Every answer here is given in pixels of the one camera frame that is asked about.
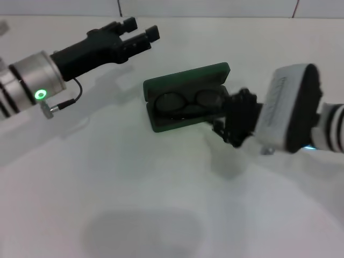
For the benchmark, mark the black thin-framed glasses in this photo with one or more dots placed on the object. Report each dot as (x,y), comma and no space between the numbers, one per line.
(169,103)

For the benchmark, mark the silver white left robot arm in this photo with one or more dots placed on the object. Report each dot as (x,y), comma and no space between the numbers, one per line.
(27,78)

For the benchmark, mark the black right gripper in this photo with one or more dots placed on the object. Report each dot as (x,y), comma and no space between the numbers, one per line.
(242,115)

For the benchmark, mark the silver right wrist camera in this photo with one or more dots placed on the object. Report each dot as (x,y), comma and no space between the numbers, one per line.
(274,107)

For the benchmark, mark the green glasses case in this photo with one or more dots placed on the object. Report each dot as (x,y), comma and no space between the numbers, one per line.
(185,74)

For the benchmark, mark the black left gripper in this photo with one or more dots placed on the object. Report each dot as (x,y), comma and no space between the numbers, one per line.
(91,53)

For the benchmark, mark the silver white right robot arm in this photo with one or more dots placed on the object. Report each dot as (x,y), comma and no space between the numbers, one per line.
(333,126)

